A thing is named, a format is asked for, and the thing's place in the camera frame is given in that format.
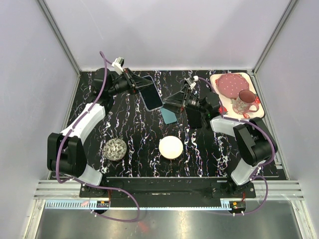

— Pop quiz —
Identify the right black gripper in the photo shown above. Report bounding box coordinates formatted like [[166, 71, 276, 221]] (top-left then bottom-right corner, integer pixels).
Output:
[[161, 84, 208, 115]]

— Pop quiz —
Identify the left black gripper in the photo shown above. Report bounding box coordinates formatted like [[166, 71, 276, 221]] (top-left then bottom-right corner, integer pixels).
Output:
[[108, 68, 153, 97]]

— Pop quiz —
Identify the teal smartphone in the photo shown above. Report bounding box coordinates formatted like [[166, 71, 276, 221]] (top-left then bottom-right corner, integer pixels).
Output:
[[160, 108, 177, 124]]

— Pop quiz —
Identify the blue smartphone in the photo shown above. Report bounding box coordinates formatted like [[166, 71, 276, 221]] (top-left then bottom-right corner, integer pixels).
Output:
[[140, 76, 163, 112]]

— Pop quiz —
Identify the phone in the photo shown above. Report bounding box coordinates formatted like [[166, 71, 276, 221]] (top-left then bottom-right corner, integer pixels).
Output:
[[186, 109, 202, 129]]

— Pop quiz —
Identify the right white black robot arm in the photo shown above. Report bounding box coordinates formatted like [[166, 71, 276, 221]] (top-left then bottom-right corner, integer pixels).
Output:
[[163, 84, 277, 198]]

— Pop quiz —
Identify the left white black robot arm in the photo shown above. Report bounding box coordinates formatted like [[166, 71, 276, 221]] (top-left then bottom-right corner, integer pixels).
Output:
[[47, 68, 154, 197]]

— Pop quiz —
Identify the white round lid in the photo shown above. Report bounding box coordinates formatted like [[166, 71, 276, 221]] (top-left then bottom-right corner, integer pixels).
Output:
[[159, 136, 183, 160]]

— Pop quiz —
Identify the strawberry print cream tray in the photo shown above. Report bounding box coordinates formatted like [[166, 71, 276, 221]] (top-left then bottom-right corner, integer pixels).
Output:
[[209, 72, 265, 119]]

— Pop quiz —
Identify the pink polka dot plate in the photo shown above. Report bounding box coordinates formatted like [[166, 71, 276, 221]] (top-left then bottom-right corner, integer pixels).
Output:
[[215, 73, 249, 99]]

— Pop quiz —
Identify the pink ghost pattern mug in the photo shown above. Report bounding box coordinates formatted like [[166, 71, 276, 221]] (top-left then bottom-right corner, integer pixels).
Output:
[[232, 90, 260, 115]]

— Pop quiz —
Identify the leaf patterned round bowl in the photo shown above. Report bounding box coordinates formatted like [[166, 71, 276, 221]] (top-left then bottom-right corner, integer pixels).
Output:
[[103, 138, 127, 161]]

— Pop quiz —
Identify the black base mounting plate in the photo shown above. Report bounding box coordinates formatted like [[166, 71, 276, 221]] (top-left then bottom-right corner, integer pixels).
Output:
[[79, 176, 257, 200]]

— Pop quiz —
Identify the right small controller board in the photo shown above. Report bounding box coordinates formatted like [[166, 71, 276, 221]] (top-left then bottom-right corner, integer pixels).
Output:
[[230, 201, 246, 211]]

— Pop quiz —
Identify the small controller board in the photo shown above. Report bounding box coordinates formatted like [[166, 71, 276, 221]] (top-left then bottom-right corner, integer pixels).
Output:
[[230, 201, 246, 211], [96, 200, 110, 208]]

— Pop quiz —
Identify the left small controller board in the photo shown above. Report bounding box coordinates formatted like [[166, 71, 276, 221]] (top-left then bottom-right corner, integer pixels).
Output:
[[96, 200, 110, 208]]

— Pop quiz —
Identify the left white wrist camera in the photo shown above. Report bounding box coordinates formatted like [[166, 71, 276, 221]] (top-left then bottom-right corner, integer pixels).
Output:
[[112, 57, 124, 75]]

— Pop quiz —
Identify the aluminium frame rail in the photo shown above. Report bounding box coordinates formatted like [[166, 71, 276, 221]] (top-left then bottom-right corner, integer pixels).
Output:
[[33, 180, 304, 201]]

